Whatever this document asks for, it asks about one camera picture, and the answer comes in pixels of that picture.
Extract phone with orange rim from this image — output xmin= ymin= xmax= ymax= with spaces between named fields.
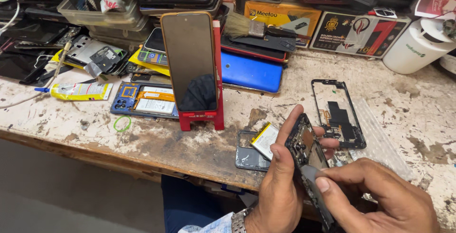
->
xmin=160 ymin=11 xmax=219 ymax=113

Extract grey plastic pry pick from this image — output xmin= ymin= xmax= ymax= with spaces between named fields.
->
xmin=300 ymin=165 xmax=328 ymax=188

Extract white cylindrical container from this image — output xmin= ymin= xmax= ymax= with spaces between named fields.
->
xmin=382 ymin=17 xmax=456 ymax=75

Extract blue phone back cover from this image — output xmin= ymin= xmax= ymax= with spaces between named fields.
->
xmin=220 ymin=51 xmax=284 ymax=93

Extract black and red cardboard box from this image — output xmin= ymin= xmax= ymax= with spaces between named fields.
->
xmin=309 ymin=11 xmax=412 ymax=59

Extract white and yellow phone battery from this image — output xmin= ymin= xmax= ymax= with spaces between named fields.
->
xmin=249 ymin=121 xmax=280 ymax=161

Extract black phone body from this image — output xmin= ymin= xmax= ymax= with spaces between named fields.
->
xmin=285 ymin=113 xmax=336 ymax=232

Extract heap of dark phone parts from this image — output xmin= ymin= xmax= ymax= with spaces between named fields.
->
xmin=0 ymin=0 xmax=83 ymax=87

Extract yellow glue tube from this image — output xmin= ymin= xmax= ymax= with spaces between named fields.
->
xmin=34 ymin=82 xmax=114 ymax=101

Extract grey phone back cover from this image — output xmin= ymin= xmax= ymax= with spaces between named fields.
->
xmin=235 ymin=130 xmax=274 ymax=172

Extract person's right hand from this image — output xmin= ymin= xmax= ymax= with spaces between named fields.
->
xmin=315 ymin=158 xmax=441 ymax=233

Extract cream handled tool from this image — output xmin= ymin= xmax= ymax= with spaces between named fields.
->
xmin=44 ymin=41 xmax=72 ymax=84

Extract silver metal wristwatch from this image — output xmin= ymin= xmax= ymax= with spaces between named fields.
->
xmin=231 ymin=207 xmax=254 ymax=233

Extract black phone middle frame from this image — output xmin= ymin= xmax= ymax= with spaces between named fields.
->
xmin=311 ymin=79 xmax=367 ymax=150

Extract small phone with dark screen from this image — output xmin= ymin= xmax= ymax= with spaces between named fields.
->
xmin=143 ymin=27 xmax=168 ymax=54

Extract person's blue trousers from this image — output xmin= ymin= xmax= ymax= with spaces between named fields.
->
xmin=161 ymin=174 xmax=259 ymax=233

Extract clear plastic bag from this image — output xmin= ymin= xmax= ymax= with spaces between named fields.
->
xmin=349 ymin=97 xmax=415 ymax=182

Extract white cable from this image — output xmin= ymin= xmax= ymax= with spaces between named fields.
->
xmin=0 ymin=0 xmax=63 ymax=110

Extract person's left hand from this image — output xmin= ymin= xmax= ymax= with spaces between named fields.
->
xmin=245 ymin=104 xmax=340 ymax=233

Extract red phone stand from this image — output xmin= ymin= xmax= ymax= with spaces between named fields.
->
xmin=178 ymin=20 xmax=225 ymax=132

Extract yellow sheet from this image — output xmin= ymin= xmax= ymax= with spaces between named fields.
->
xmin=128 ymin=47 xmax=171 ymax=77

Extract opened blue phone with battery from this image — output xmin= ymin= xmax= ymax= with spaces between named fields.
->
xmin=110 ymin=81 xmax=179 ymax=120

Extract black flat phone panel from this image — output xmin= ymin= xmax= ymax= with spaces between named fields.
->
xmin=229 ymin=34 xmax=297 ymax=52

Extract silver phone frame with parts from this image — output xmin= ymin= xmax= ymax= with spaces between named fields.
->
xmin=65 ymin=35 xmax=129 ymax=76

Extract paint brush with black handle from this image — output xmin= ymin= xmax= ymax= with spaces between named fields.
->
xmin=223 ymin=12 xmax=311 ymax=41

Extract yellow cardboard box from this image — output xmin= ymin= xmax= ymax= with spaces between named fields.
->
xmin=244 ymin=0 xmax=322 ymax=49

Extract green rubber band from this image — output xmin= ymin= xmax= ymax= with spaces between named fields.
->
xmin=113 ymin=115 xmax=132 ymax=133

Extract dark phone with red edge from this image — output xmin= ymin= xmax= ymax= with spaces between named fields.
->
xmin=220 ymin=35 xmax=288 ymax=63

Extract clear plastic trays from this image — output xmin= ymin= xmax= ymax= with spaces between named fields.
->
xmin=56 ymin=0 xmax=152 ymax=43

